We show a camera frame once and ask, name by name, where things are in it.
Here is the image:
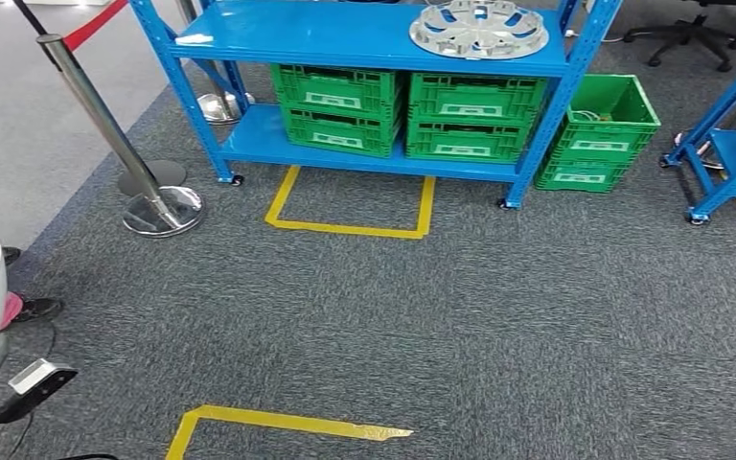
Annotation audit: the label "blue metal shelf rack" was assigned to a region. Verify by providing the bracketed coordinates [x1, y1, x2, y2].
[127, 0, 623, 211]

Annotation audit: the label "walking person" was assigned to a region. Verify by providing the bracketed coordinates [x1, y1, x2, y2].
[0, 211, 64, 332]

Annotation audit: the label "short red barrier belt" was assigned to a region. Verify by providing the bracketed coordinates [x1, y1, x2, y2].
[61, 0, 129, 54]

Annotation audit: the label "grey plastic wheel hubcap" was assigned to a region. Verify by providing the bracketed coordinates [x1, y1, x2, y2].
[408, 0, 550, 61]

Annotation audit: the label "open green plastic crate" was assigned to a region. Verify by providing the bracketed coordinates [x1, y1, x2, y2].
[552, 74, 662, 170]

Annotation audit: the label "black office chair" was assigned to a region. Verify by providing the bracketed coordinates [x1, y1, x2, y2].
[621, 0, 736, 73]

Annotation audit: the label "small blue metal rack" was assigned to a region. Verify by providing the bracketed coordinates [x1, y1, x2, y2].
[658, 40, 736, 226]

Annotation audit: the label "chrome stanchion post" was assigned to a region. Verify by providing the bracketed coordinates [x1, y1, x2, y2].
[36, 33, 206, 240]
[175, 0, 256, 126]

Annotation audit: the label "white chargers with cables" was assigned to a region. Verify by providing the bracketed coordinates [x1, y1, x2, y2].
[569, 108, 613, 125]

